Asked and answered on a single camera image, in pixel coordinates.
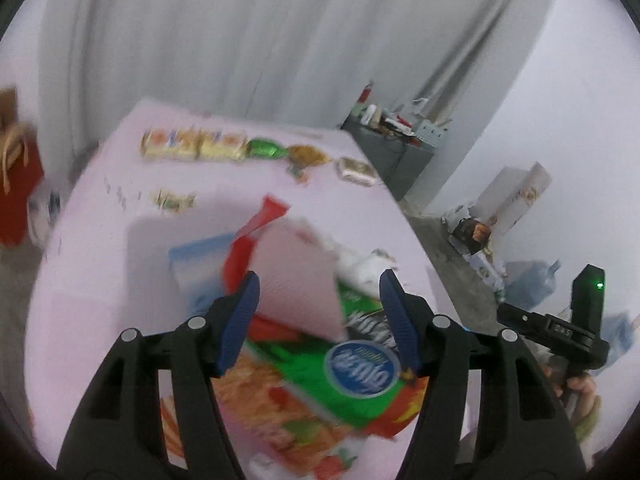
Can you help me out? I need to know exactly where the orange chips bag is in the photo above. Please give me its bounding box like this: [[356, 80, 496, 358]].
[[160, 349, 432, 478]]

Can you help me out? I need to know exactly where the green snack bag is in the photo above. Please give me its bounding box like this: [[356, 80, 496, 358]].
[[247, 284, 402, 430]]

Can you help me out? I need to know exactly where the blue white carton box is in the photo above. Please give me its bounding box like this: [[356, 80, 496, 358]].
[[168, 233, 234, 316]]

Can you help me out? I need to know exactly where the pink cloth pad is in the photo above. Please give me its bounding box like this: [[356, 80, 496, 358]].
[[248, 220, 348, 342]]

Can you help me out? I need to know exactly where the white patterned flat box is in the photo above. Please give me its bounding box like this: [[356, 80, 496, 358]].
[[448, 235, 506, 295]]

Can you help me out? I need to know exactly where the black orange snack bag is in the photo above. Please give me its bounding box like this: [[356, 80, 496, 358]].
[[451, 218, 491, 255]]

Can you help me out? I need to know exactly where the pink tablecloth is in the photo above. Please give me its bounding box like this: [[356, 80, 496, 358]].
[[25, 99, 454, 463]]

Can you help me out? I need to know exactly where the grey cabinet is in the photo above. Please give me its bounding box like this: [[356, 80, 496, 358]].
[[342, 119, 435, 200]]

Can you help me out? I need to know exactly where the green storage basket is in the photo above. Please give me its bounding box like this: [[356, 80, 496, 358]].
[[414, 119, 447, 150]]

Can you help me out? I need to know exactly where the small white gold box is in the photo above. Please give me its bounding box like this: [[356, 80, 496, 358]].
[[336, 157, 376, 188]]

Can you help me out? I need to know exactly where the yellow snack packets row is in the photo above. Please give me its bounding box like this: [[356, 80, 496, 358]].
[[140, 128, 248, 160]]

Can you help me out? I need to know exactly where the red paper bag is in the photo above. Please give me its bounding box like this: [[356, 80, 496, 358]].
[[0, 122, 43, 247]]

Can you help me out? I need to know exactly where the green candy wrapper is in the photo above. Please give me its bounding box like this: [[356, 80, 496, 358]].
[[246, 138, 288, 159]]

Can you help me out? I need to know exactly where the golden candy wrapper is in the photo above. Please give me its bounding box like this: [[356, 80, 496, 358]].
[[288, 144, 332, 168]]

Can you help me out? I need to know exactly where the red thermos bottle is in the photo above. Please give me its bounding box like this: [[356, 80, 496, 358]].
[[357, 80, 373, 104]]

